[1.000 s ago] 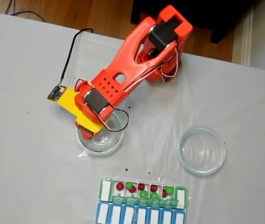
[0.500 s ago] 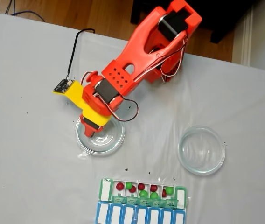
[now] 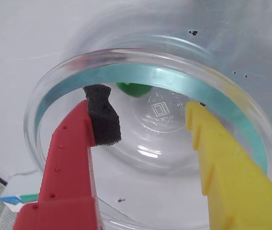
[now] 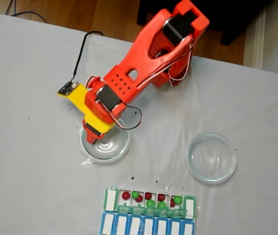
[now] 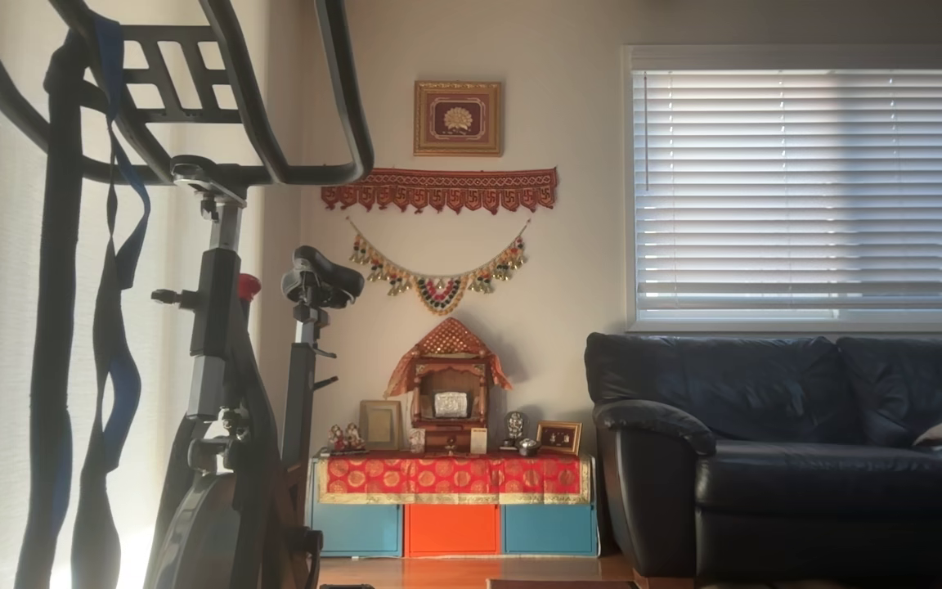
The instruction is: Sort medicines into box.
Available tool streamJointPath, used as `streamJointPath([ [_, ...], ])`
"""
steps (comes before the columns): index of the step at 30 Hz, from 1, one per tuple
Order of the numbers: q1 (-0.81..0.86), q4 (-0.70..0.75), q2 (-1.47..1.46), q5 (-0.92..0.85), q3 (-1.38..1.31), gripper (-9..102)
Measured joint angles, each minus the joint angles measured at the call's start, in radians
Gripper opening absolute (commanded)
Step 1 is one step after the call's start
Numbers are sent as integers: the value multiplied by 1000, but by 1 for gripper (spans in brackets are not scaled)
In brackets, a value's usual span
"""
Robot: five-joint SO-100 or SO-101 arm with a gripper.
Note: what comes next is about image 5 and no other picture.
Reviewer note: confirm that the small wooden shrine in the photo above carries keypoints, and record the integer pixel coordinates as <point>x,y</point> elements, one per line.
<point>448,372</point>

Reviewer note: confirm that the dark idol statue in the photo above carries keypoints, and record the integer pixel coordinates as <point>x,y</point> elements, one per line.
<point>514,425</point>

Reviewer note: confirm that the small white card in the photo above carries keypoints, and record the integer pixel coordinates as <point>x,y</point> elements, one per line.
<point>479,442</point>

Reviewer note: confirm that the small clear jar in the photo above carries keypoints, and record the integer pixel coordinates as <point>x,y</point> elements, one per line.
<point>416,442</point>

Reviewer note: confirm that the small metal bowl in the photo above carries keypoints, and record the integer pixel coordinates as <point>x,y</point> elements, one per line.
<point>528,447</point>

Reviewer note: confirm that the small gold framed picture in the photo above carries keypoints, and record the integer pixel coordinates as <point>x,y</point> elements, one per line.
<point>559,438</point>

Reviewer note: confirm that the red and gold cloth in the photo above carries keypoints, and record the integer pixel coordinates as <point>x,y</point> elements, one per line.
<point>450,476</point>

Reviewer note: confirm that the small colourful figurines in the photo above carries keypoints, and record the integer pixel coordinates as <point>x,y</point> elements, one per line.
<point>347,439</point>

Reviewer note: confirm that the blue and orange cabinet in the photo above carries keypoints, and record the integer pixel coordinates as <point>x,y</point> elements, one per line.
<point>450,530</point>

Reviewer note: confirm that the black exercise bike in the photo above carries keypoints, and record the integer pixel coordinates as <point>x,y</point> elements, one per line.
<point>213,303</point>

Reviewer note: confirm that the black leather sofa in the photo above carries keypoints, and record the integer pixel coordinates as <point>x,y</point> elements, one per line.
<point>765,491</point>

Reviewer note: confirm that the white window blind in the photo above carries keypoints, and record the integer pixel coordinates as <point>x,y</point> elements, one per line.
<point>806,180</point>

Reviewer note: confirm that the white curtain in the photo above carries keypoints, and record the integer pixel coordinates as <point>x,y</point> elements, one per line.
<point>5,327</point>

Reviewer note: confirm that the beaded wall garland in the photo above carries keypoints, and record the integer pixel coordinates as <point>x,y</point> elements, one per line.
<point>438,296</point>

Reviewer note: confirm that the red embroidered wall hanging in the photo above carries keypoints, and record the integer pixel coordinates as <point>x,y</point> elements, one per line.
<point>438,190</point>

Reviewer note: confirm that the beige photo frame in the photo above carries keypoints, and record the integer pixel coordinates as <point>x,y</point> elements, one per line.
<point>380,425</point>

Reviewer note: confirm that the gold framed wall picture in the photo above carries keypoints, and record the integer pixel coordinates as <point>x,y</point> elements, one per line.
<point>459,119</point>

